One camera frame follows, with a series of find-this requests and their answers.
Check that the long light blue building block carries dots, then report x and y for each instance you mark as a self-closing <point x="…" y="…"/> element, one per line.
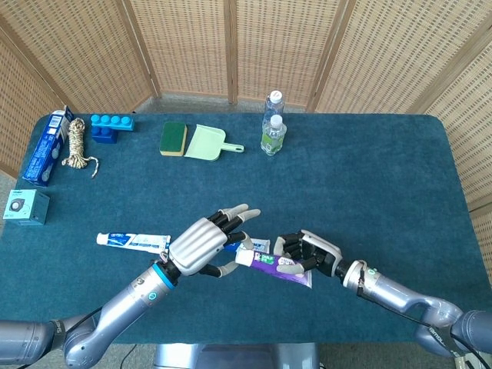
<point x="111" y="122"/>

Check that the purple toothpaste tube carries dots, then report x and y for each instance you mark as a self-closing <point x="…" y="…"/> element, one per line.
<point x="265" y="265"/>

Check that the long blue white carton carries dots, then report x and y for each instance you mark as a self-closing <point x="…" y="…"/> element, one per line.
<point x="44" y="150"/>

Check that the small teal product box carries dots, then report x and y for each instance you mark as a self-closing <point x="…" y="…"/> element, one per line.
<point x="25" y="207"/>

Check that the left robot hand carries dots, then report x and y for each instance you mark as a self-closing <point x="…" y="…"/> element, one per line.
<point x="196" y="246"/>

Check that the clear bottle bluish label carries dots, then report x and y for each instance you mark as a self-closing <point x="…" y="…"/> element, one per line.
<point x="273" y="105"/>

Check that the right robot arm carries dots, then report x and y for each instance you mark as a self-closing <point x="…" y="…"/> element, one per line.
<point x="392" y="294"/>

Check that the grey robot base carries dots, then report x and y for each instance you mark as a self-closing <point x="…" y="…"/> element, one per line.
<point x="234" y="355"/>

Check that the dark blue building block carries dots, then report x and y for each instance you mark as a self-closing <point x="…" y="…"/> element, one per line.
<point x="104" y="136"/>

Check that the yellow green sponge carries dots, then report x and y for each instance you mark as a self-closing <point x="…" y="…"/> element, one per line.
<point x="173" y="138"/>

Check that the wicker folding screen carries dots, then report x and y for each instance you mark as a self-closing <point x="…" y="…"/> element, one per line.
<point x="192" y="46"/>

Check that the teal table cloth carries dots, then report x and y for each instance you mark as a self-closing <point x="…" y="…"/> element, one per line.
<point x="346" y="184"/>

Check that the crumpled blue white toothpaste tube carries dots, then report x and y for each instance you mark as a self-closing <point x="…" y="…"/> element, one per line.
<point x="130" y="241"/>

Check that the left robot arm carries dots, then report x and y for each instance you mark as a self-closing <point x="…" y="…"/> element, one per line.
<point x="123" y="303"/>

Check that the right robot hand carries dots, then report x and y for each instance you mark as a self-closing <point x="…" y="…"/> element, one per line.
<point x="321" y="251"/>

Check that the blue Crest toothpaste tube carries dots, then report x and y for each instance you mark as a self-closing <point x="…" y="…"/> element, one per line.
<point x="261" y="245"/>

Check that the light green dustpan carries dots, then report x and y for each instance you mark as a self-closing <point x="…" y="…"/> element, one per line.
<point x="203" y="144"/>

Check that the clear bottle green label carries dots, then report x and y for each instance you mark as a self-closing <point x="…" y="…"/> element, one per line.
<point x="273" y="138"/>

